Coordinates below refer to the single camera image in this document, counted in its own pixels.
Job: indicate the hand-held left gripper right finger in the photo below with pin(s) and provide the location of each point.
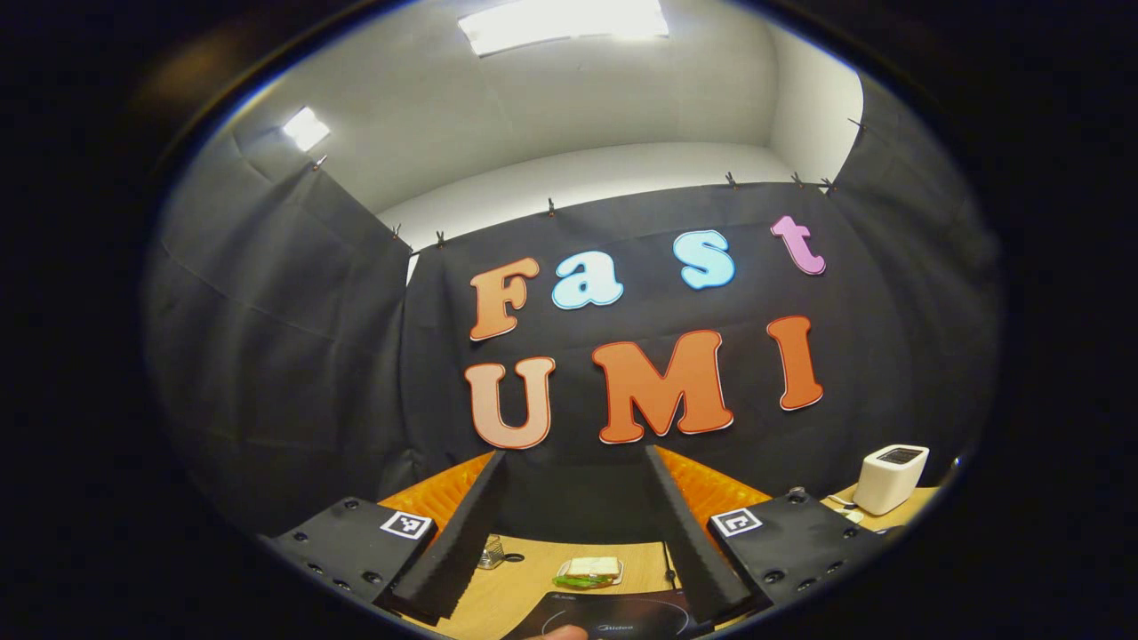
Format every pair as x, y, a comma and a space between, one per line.
698, 551

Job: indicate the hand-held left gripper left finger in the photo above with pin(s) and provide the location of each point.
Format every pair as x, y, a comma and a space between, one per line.
462, 551

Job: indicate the black induction cooktop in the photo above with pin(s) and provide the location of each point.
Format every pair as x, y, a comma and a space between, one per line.
613, 613

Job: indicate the sandwich with lettuce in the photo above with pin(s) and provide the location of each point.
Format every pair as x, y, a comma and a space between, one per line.
594, 566

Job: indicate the white divided plate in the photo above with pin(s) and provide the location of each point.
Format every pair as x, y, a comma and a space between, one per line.
849, 514

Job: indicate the white toaster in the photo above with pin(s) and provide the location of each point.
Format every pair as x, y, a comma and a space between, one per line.
889, 484

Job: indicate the row of black cloth clips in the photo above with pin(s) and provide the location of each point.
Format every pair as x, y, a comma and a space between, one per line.
551, 208

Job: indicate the rectangular ceiling light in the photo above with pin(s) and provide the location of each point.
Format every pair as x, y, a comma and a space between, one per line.
306, 129
564, 22

